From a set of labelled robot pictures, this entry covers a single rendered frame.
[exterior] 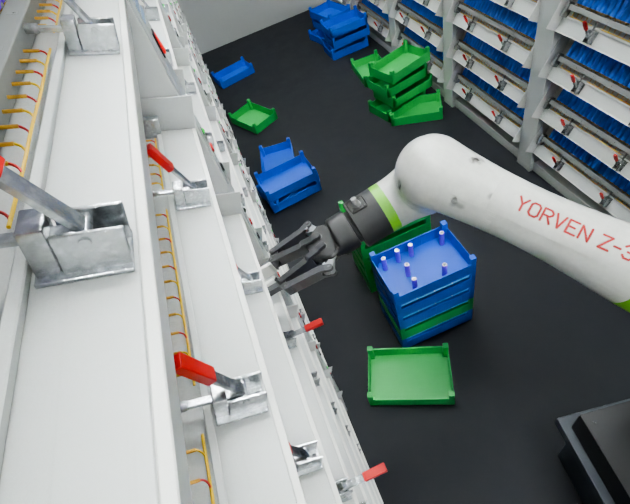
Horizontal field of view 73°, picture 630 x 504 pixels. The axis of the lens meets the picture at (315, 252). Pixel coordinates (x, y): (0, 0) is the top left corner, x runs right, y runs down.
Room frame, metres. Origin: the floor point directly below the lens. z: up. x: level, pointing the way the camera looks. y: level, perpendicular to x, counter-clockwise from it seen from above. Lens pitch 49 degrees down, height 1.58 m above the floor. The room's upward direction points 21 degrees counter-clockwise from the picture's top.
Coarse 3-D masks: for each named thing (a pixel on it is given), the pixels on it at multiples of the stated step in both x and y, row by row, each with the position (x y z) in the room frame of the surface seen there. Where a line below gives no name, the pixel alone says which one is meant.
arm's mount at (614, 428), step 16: (592, 416) 0.23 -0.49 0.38; (608, 416) 0.21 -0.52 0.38; (624, 416) 0.20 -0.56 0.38; (576, 432) 0.22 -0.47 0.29; (592, 432) 0.20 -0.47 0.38; (608, 432) 0.18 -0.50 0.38; (624, 432) 0.17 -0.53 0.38; (592, 448) 0.17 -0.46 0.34; (608, 448) 0.15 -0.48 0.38; (624, 448) 0.14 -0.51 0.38; (608, 464) 0.13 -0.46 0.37; (624, 464) 0.11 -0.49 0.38; (608, 480) 0.10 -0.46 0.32; (624, 480) 0.09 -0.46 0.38; (624, 496) 0.06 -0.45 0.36
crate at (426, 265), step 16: (416, 240) 0.95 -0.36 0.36; (432, 240) 0.95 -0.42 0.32; (448, 240) 0.93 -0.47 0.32; (384, 256) 0.95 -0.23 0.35; (400, 256) 0.94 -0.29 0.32; (416, 256) 0.91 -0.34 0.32; (432, 256) 0.89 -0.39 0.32; (448, 256) 0.86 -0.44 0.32; (464, 256) 0.83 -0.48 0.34; (384, 272) 0.90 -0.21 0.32; (400, 272) 0.87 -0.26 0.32; (416, 272) 0.85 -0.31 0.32; (432, 272) 0.82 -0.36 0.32; (448, 272) 0.80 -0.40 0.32; (464, 272) 0.76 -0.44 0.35; (400, 288) 0.81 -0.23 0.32; (416, 288) 0.75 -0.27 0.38; (432, 288) 0.76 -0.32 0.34; (400, 304) 0.75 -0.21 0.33
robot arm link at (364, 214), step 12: (348, 204) 0.54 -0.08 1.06; (360, 204) 0.52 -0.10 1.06; (372, 204) 0.51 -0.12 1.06; (348, 216) 0.53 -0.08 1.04; (360, 216) 0.51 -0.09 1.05; (372, 216) 0.50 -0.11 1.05; (384, 216) 0.49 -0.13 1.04; (360, 228) 0.49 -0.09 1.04; (372, 228) 0.49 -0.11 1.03; (384, 228) 0.48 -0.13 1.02; (360, 240) 0.50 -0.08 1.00; (372, 240) 0.48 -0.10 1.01
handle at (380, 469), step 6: (372, 468) 0.16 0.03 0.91; (378, 468) 0.16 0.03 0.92; (384, 468) 0.16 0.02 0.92; (360, 474) 0.16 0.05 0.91; (366, 474) 0.16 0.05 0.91; (372, 474) 0.16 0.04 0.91; (378, 474) 0.15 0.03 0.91; (348, 480) 0.16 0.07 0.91; (354, 480) 0.16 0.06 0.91; (360, 480) 0.16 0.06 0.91; (366, 480) 0.15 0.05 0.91; (348, 486) 0.15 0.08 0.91
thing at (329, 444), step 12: (276, 300) 0.53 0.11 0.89; (276, 312) 0.50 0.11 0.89; (288, 324) 0.46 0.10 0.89; (300, 348) 0.40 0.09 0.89; (300, 360) 0.38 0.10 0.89; (300, 372) 0.36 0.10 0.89; (312, 384) 0.33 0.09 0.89; (312, 396) 0.31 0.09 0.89; (312, 408) 0.29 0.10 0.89; (324, 420) 0.26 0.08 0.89; (324, 432) 0.24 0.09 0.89; (324, 444) 0.23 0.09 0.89; (336, 444) 0.22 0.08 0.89; (336, 456) 0.20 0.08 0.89; (336, 468) 0.19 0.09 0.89
